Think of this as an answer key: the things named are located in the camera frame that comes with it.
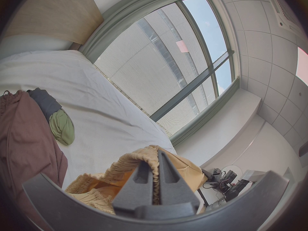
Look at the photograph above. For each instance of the bed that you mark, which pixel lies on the bed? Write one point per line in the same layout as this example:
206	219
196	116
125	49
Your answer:
96	92

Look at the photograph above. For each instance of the tan shorts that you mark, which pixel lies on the tan shorts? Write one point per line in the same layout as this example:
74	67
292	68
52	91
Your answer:
115	169

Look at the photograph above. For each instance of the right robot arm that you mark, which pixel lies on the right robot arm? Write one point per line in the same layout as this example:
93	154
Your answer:
231	176

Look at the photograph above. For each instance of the green garment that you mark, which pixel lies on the green garment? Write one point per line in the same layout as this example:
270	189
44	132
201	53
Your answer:
62	129

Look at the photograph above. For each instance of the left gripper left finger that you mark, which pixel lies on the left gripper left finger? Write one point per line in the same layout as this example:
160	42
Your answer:
134	196

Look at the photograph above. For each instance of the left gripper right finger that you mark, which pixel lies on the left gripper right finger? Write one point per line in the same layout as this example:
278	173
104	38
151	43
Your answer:
175	196

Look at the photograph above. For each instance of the white ceiling air vent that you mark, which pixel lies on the white ceiling air vent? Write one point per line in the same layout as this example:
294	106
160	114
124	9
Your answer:
281	6

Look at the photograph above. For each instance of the black garment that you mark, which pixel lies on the black garment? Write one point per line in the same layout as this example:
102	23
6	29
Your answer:
44	102

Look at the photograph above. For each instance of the brown garment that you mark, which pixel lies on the brown garment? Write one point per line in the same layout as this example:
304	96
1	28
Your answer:
26	138

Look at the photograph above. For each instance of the window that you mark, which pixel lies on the window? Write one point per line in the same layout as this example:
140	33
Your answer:
144	68

